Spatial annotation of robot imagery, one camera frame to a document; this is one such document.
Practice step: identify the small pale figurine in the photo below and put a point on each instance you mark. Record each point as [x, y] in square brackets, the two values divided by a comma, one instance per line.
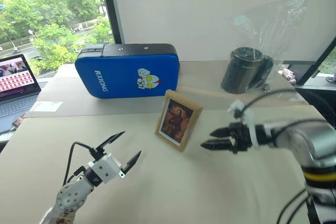
[288, 74]

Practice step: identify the open laptop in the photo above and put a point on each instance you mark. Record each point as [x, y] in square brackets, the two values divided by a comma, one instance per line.
[15, 95]

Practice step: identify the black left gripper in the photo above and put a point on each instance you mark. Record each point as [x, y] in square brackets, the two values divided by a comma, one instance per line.
[102, 153]

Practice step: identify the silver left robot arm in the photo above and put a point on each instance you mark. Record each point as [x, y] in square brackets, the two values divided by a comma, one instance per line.
[69, 197]

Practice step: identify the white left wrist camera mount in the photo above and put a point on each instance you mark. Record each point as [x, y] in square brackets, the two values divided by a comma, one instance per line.
[106, 168]

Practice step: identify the black slanted window frame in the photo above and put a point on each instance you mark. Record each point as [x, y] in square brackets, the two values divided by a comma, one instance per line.
[319, 61]

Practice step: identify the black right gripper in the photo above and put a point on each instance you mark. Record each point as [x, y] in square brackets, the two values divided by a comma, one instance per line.
[240, 138]

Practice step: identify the black window frame post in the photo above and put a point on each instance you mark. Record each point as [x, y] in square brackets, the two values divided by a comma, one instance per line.
[110, 6]

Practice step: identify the black cylindrical canister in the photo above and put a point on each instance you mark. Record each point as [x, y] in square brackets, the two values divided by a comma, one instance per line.
[240, 73]

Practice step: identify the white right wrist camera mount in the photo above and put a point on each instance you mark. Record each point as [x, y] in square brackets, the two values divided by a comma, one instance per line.
[249, 123]

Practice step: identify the wooden picture frame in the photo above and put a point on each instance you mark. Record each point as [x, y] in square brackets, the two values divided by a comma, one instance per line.
[178, 121]

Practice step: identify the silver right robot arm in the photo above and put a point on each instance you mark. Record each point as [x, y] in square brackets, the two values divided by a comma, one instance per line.
[302, 140]

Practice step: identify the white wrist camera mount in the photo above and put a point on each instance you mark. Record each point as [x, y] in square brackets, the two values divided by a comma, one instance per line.
[106, 168]
[249, 123]

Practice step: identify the blue cartoon punching pad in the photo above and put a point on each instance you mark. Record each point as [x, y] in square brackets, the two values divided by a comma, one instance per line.
[123, 75]

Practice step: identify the white paper label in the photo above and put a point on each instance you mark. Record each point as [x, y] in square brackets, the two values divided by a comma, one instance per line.
[47, 106]

